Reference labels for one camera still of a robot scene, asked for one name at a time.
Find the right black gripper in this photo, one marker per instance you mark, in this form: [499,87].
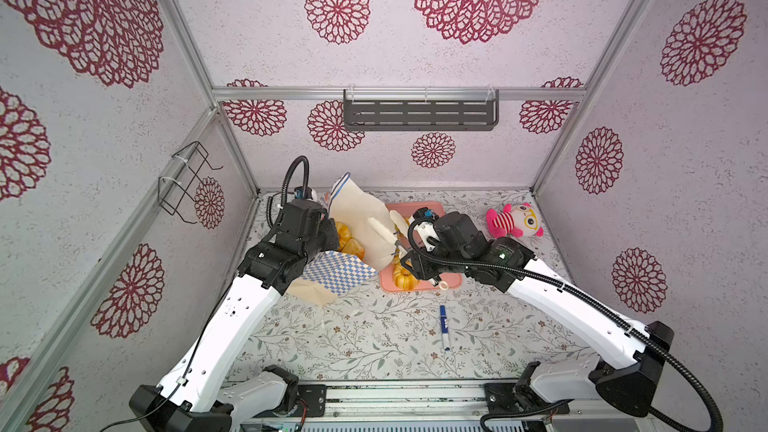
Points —
[419,267]

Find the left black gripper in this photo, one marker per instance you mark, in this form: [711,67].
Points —
[331,241]

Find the checkered paper bag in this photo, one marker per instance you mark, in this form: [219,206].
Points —
[366,235]

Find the bundt bread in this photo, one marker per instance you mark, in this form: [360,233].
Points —
[403,279]
[354,248]

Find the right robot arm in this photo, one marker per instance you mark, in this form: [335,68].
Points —
[631,355]

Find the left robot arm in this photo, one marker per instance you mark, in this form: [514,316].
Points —
[192,397]

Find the blue marker pen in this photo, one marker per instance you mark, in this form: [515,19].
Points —
[444,329]

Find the pink plush toy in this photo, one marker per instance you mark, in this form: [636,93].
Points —
[516,221]

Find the grey wall shelf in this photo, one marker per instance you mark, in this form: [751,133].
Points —
[462,114]

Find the black wire rack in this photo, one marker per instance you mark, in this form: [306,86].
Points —
[192,194]

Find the metal base rail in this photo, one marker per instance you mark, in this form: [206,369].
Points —
[390,405]

